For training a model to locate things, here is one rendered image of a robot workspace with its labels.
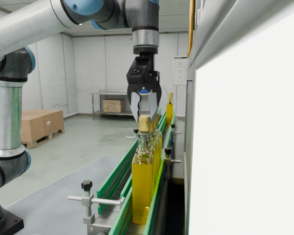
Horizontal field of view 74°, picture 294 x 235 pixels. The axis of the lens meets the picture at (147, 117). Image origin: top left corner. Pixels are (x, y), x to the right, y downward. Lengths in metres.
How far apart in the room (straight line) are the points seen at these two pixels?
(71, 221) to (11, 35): 0.67
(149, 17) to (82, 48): 6.80
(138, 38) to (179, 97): 5.94
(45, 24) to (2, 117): 0.42
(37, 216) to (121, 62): 6.11
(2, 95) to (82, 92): 6.55
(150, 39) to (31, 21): 0.28
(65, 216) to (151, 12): 0.80
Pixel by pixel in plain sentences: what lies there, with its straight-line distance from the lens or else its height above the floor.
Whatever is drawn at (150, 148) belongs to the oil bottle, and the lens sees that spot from 0.59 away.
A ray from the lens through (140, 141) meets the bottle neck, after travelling 0.53.
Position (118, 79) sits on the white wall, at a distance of 6.78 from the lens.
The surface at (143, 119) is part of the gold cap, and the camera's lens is 0.55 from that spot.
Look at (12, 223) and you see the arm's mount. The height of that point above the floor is 0.78.
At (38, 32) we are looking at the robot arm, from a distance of 0.56.
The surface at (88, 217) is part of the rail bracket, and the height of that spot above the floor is 0.90.
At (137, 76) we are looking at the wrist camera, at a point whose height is 1.30.
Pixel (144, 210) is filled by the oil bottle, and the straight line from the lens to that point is 0.61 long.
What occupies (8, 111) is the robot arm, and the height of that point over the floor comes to 1.18.
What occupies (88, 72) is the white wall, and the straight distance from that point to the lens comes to 7.19.
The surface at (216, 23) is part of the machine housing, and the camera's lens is 0.19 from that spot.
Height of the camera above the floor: 1.29
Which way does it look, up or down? 11 degrees down
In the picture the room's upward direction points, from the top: straight up
